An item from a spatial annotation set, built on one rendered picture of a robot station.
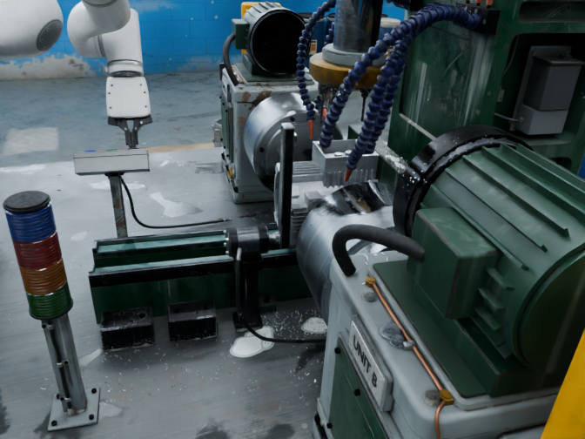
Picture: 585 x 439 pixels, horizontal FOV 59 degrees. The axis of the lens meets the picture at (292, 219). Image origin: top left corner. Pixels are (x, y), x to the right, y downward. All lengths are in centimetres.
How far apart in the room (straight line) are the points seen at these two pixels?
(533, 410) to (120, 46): 114
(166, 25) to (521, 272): 629
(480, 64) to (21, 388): 103
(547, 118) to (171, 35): 579
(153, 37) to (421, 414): 628
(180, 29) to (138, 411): 591
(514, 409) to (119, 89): 110
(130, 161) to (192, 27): 542
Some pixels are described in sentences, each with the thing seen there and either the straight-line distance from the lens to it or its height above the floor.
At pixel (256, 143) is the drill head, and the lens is 134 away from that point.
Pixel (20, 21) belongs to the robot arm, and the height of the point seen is 142.
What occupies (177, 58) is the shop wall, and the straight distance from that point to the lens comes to 671.
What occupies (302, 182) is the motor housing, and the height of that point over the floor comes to 109.
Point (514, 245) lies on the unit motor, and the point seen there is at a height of 132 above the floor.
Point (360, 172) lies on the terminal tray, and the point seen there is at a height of 111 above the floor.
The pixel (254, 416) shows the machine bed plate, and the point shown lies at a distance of 99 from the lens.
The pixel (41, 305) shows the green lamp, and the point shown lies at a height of 106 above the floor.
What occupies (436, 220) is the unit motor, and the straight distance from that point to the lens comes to 52.
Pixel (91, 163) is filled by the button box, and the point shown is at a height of 106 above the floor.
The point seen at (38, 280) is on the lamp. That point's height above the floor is 110.
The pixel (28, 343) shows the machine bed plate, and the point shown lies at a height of 80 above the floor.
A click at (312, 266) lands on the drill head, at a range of 88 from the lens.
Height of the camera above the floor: 155
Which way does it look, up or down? 29 degrees down
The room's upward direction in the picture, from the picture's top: 3 degrees clockwise
